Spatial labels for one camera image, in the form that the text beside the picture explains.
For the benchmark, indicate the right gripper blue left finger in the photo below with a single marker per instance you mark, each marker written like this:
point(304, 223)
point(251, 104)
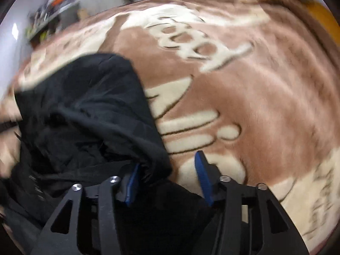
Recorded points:
point(128, 183)

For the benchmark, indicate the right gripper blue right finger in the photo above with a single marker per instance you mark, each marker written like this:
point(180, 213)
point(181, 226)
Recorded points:
point(208, 177)

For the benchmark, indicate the black puffer jacket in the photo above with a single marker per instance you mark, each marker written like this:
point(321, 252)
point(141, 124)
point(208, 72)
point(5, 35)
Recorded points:
point(78, 128)

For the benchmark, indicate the brown patterned fleece blanket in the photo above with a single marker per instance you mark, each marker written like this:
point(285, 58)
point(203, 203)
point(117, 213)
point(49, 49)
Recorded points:
point(254, 83)

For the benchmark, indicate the cluttered side desk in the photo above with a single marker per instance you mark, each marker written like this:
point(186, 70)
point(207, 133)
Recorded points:
point(65, 16)

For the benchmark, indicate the wooden headboard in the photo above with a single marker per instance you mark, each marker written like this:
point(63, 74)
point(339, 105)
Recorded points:
point(326, 18)

